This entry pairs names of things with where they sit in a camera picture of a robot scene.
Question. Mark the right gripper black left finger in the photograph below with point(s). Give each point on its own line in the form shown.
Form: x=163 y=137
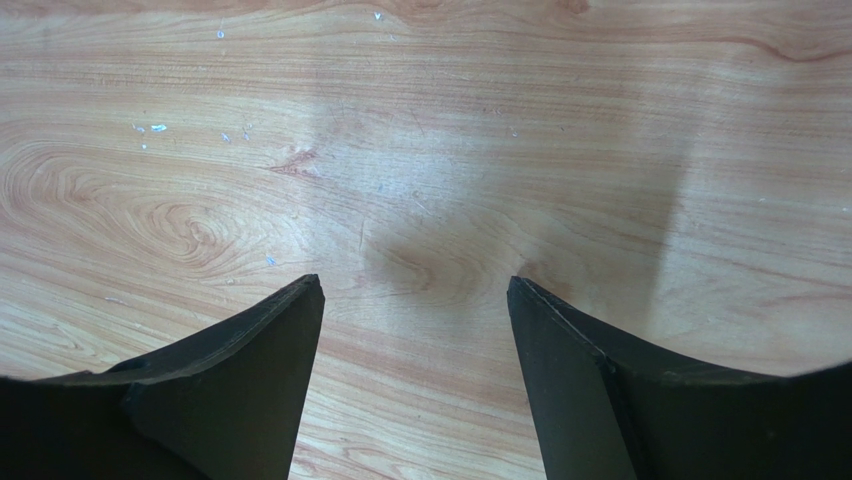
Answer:
x=223 y=403

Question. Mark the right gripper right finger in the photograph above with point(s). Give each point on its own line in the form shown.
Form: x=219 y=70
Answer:
x=607 y=404

